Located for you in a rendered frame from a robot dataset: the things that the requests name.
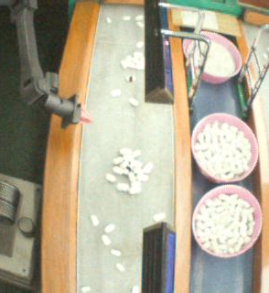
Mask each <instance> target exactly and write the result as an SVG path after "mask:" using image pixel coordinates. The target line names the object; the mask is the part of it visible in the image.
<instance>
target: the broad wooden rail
mask: <svg viewBox="0 0 269 293"><path fill-rule="evenodd" d="M100 8H101V5H100V4H99V3H98V2H96V1H77V3H76V5H75V7H74V11H73V16H72V20H71V21H70V29H69V33H68V35H67V40H66V45H65V48H64V50H63V55H62V61H61V63H60V66H59V93H58V95H59V96H60V97H63V98H65V99H69V98H70V97H71V96H72V95H73V94H75V93H77V94H78V95H79V97H78V102H77V104H78V103H83V104H84V106H85V105H86V96H87V87H88V82H89V78H90V69H91V59H92V53H93V44H94V40H95V37H96V28H97V22H98V19H99V14H100ZM61 118H62V117H58V116H57V115H55V114H51V115H50V120H49V126H48V143H47V150H46V156H45V168H44V180H43V192H42V197H43V199H42V209H41V212H42V215H41V220H42V221H41V241H40V242H41V246H40V247H41V251H40V252H41V260H40V262H41V274H40V275H41V293H78V291H77V287H78V286H77V282H78V279H77V275H78V273H77V267H78V266H77V261H78V258H77V253H78V251H77V244H78V243H77V237H78V234H77V229H78V223H77V220H78V202H79V200H78V193H79V184H80V183H79V174H80V163H81V135H82V126H83V123H79V124H77V125H72V124H70V125H68V128H67V129H65V130H64V129H62V128H60V125H61Z"/></svg>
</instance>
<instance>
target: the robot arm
mask: <svg viewBox="0 0 269 293"><path fill-rule="evenodd" d="M0 5H8V6H9V9H10V10H11V13H10V15H11V18H10V19H11V23H12V24H14V25H16V26H17V34H18V36H17V37H18V45H19V55H20V61H21V71H22V72H21V83H22V85H20V86H19V87H20V92H21V99H22V101H23V102H24V103H26V104H27V105H31V106H32V107H33V106H35V105H36V104H37V103H38V106H39V107H40V108H42V109H43V110H47V111H49V112H50V113H52V114H55V115H57V116H58V117H62V118H61V125H60V128H62V129H64V130H65V129H67V128H68V125H70V124H72V125H77V124H79V123H84V124H91V123H93V120H92V118H91V116H90V115H89V113H88V112H87V110H86V108H85V106H84V104H83V103H78V104H77V102H78V97H79V95H78V94H77V93H75V94H73V95H72V96H71V97H70V98H69V99H65V98H63V97H60V96H59V95H58V93H59V75H58V74H56V73H50V72H47V73H45V74H44V75H43V73H42V70H41V68H40V67H39V63H38V62H39V60H38V52H37V47H36V40H35V33H34V32H35V30H34V27H33V26H34V24H33V15H34V12H33V11H34V10H36V9H37V8H38V6H37V0H19V1H18V0H0Z"/></svg>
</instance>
